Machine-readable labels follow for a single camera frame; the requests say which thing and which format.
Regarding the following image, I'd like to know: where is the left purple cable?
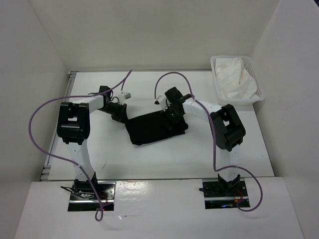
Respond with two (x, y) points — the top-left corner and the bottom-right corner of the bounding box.
(28, 69), (133, 222)

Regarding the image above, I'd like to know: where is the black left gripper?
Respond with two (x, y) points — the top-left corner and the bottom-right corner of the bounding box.
(99, 102), (130, 125)

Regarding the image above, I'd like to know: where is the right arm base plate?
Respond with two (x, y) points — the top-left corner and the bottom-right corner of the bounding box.
(199, 179), (250, 210)

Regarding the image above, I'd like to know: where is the black skirt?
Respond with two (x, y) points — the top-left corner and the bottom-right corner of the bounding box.
(125, 111), (188, 146)

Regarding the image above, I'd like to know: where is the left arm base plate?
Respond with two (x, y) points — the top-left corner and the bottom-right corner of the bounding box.
(61, 181), (116, 212)

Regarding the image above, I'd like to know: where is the purple cable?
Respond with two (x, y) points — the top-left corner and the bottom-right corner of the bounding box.
(154, 72), (264, 212)
(28, 69), (133, 222)

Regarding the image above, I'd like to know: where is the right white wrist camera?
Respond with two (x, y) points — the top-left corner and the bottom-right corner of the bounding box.
(155, 95), (171, 111)

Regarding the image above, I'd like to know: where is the white skirt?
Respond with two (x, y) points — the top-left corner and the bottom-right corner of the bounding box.
(215, 58), (258, 100)

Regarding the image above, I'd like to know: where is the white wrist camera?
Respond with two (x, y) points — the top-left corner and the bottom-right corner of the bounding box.
(117, 92), (131, 104)
(155, 95), (171, 111)

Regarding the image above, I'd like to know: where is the white plastic laundry basket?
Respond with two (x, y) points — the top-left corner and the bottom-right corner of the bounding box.
(210, 56), (265, 105)

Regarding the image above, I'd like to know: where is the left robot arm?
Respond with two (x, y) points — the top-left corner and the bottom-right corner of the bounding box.
(57, 86), (131, 199)

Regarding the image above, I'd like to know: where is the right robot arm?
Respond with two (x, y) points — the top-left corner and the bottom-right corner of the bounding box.
(156, 87), (246, 196)

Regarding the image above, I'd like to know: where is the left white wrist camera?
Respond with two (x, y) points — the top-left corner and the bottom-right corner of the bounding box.
(117, 92), (131, 104)

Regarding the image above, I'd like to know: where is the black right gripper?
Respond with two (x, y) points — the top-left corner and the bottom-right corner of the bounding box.
(157, 103), (184, 130)

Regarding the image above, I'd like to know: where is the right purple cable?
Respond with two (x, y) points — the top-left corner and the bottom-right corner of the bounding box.
(154, 72), (264, 212)

